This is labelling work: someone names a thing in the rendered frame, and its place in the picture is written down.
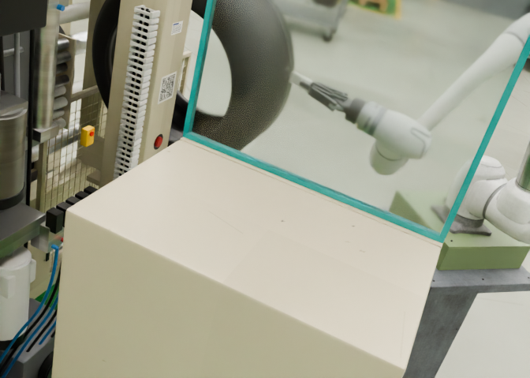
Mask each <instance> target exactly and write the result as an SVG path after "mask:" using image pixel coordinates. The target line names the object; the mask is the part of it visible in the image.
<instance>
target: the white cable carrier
mask: <svg viewBox="0 0 530 378"><path fill-rule="evenodd" d="M134 12H135V13H134V17H133V18H134V19H137V20H134V21H133V23H132V25H134V27H132V32H134V33H132V34H131V40H130V45H131V47H130V48H129V51H131V52H130V53H129V58H130V59H128V65H127V70H128V72H127V73H126V76H127V77H126V78H125V82H126V84H125V88H126V89H125V90H124V97H123V100H125V101H123V104H122V106H123V107H122V109H121V112H122V113H121V118H122V119H121V123H122V124H120V130H119V134H120V135H119V136H118V139H119V141H118V146H117V152H116V156H117V157H116V159H115V161H116V162H115V164H114V166H115V168H114V171H115V172H114V178H113V180H115V179H116V178H119V177H120V176H122V175H123V174H125V173H126V172H128V171H130V170H131V169H132V168H134V167H136V166H138V165H137V164H138V159H139V153H140V149H139V148H140V143H141V137H142V131H143V127H142V126H143V125H144V122H143V121H144V118H145V116H144V115H145V112H146V111H145V109H146V106H147V105H146V104H145V103H147V99H146V98H147V97H148V93H147V92H148V90H149V87H148V86H149V84H150V81H149V80H150V79H151V75H149V74H151V69H150V68H152V64H153V63H152V62H153V57H152V55H154V52H155V51H153V50H152V49H155V44H154V43H155V42H156V37H155V36H157V31H154V30H157V29H158V25H157V24H156V23H158V22H159V18H158V17H159V16H160V11H158V10H157V11H155V10H153V9H149V8H147V7H145V6H144V5H142V6H135V9H134ZM149 19H150V20H149ZM148 25H149V26H148ZM142 30H143V31H142ZM141 36H142V38H141ZM140 43H141V44H140ZM146 45H147V46H146ZM139 49H140V51H139ZM145 51H146V52H145ZM138 55H139V56H140V57H138ZM137 62H139V64H138V63H137ZM143 64H144V65H143ZM136 68H138V69H136ZM142 70H143V71H142ZM136 73H137V76H135V75H136ZM141 76H142V77H141ZM134 80H136V82H135V81H134ZM140 82H143V83H140ZM134 85H135V86H136V88H134ZM140 88H141V89H140ZM133 92H135V94H133ZM132 98H134V100H132ZM132 103H133V106H132V105H131V104H132ZM137 106H138V107H137ZM131 109H132V111H131ZM130 115H132V117H129V116H130ZM129 120H130V121H131V123H129ZM129 126H130V129H129ZM134 129H135V130H134ZM128 131H129V134H128ZM133 134H134V136H133ZM127 137H128V139H127ZM126 143H128V145H127V144H126ZM126 148H127V150H125V149H126ZM131 151H132V152H131ZM125 153H126V155H125ZM130 156H132V157H130ZM130 162H131V163H130ZM123 164H125V165H123ZM122 169H123V170H122Z"/></svg>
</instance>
